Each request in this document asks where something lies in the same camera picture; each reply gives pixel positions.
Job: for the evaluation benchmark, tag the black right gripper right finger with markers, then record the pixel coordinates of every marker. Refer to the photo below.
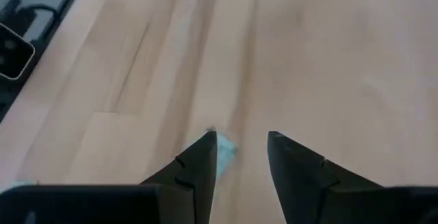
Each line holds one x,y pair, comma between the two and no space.
301,183

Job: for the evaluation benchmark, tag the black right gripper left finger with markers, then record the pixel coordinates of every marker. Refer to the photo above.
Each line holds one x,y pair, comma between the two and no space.
198,183

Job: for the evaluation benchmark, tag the pale teal sweetener packet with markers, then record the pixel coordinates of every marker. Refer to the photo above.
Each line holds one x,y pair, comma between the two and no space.
226,155

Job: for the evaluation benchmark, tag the black device with white rim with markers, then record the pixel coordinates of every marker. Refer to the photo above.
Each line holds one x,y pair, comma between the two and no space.
13,52

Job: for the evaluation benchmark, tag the black table edge rail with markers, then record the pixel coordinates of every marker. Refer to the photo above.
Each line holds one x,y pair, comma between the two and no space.
44,32

